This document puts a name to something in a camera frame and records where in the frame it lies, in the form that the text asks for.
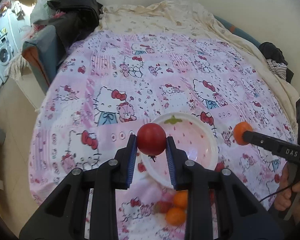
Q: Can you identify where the red tomato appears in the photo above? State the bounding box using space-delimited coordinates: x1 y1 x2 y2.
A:
137 123 166 157

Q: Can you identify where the orange mandarin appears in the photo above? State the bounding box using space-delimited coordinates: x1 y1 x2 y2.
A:
165 207 186 226
173 190 188 210
233 121 253 146

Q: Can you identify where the person's right hand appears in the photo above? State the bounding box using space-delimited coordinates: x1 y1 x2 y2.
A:
274 162 300 223

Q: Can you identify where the pink white strawberry plate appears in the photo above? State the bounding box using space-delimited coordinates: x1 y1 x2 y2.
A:
141 112 218 189

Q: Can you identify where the red strawberry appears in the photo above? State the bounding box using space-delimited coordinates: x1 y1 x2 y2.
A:
153 200 173 214

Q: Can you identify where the striped black garment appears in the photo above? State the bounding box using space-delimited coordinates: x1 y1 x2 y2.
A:
259 42 294 83

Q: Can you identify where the pink Hello Kitty bedsheet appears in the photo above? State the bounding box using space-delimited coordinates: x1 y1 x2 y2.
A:
19 31 296 239

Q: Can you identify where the grey orange chair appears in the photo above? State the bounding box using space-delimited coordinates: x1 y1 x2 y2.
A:
21 25 66 93

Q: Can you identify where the black clothing pile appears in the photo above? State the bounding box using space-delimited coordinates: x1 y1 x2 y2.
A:
47 0 103 49

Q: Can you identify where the white washing machine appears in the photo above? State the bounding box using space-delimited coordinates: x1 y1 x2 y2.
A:
0 35 14 67

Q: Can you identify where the white plastic bag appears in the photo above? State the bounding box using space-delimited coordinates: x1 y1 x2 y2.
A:
30 0 51 24

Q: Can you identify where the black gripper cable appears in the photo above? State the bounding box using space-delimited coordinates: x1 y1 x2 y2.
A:
258 182 292 203

